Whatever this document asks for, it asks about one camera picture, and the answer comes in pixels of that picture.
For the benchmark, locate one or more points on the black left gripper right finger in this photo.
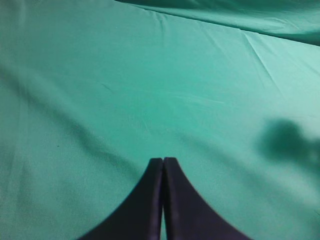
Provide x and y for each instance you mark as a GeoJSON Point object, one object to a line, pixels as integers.
{"type": "Point", "coordinates": [187, 215]}

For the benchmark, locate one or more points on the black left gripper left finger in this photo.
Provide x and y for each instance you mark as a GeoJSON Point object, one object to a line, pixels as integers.
{"type": "Point", "coordinates": [139, 216]}

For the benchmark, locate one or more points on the green cloth backdrop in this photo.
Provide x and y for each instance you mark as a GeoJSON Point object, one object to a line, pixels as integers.
{"type": "Point", "coordinates": [266, 22]}

